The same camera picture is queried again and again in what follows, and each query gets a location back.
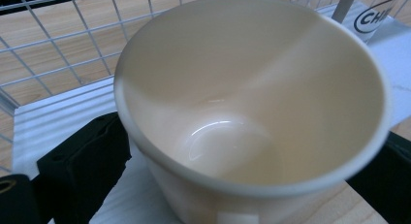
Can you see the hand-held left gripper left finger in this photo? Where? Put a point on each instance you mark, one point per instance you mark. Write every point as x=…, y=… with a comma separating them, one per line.
x=80, y=172

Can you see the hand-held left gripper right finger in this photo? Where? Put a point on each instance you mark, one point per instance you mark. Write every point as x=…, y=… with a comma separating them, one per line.
x=391, y=185

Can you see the cream ceramic cup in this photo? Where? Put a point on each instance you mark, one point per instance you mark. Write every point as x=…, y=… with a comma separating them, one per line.
x=245, y=88

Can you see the white card with dark logo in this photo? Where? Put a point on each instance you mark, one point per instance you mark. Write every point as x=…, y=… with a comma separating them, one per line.
x=371, y=22

